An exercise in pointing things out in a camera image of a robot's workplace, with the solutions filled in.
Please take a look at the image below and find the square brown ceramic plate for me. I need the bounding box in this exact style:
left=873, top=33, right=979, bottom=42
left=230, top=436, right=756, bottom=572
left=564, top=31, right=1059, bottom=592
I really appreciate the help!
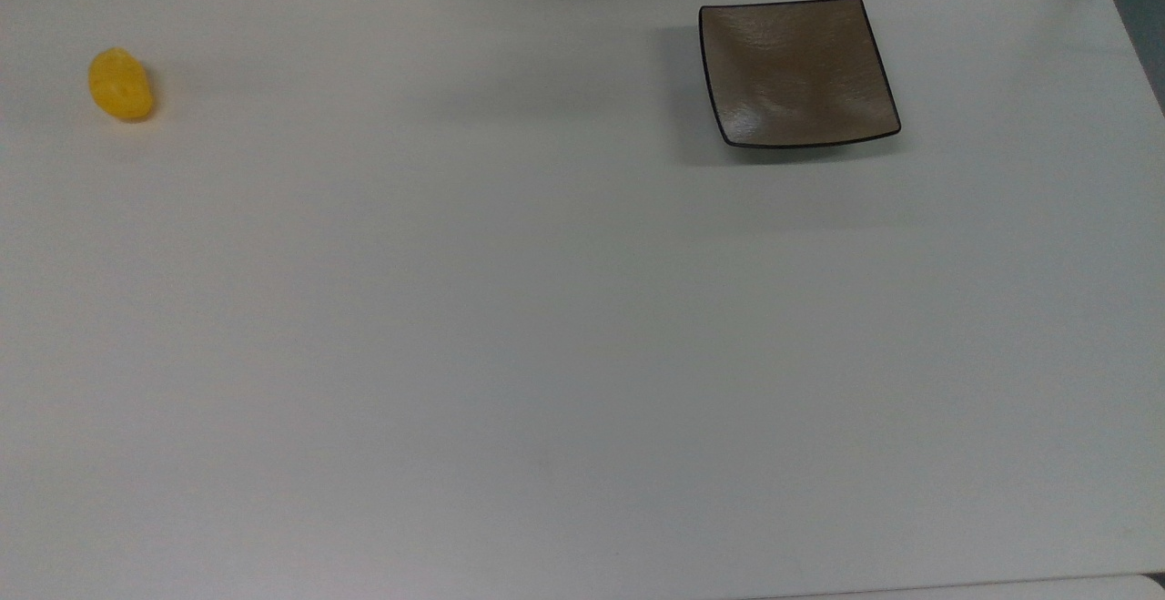
left=698, top=0, right=902, bottom=149

